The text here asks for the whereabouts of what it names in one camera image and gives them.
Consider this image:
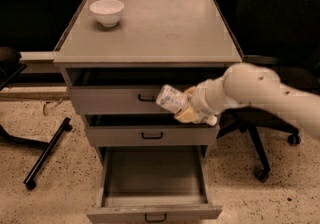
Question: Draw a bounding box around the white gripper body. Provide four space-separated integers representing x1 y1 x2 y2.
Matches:
190 78 234 116

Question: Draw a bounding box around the clear plastic bottle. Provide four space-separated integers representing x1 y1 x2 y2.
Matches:
156 85 218 126

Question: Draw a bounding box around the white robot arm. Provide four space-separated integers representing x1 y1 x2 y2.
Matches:
175 63 320 140

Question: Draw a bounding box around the grey middle drawer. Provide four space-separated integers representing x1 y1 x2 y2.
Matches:
85 114 219 147

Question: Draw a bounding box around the grey drawer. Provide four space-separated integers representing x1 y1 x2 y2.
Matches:
87 146 222 224
66 67 224 115
85 114 219 147

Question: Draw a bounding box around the grey drawer cabinet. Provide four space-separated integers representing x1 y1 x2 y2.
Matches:
53 0 243 166

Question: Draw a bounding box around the grey bottom drawer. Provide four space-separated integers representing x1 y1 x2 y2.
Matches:
87 146 222 224

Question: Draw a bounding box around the grey top drawer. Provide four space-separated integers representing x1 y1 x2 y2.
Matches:
66 67 224 115

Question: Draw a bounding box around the black office chair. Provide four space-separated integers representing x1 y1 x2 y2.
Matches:
215 0 320 181

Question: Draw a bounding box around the white ceramic bowl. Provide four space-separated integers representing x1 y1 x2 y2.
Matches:
89 0 124 27

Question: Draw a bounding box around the dark stool seat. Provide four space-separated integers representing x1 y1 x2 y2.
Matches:
0 47 27 90

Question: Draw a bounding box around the black stand base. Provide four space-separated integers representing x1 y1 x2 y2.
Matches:
0 117 72 190

